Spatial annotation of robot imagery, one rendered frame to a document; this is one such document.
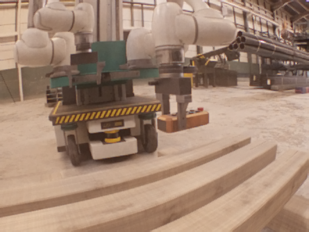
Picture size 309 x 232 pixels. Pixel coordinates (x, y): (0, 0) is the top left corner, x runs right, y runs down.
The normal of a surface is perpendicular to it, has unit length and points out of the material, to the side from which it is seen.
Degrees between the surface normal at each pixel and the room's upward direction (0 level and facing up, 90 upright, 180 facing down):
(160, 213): 90
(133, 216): 90
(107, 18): 90
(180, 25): 89
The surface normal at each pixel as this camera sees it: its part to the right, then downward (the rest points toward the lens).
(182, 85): 0.51, 0.14
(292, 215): -0.86, 0.14
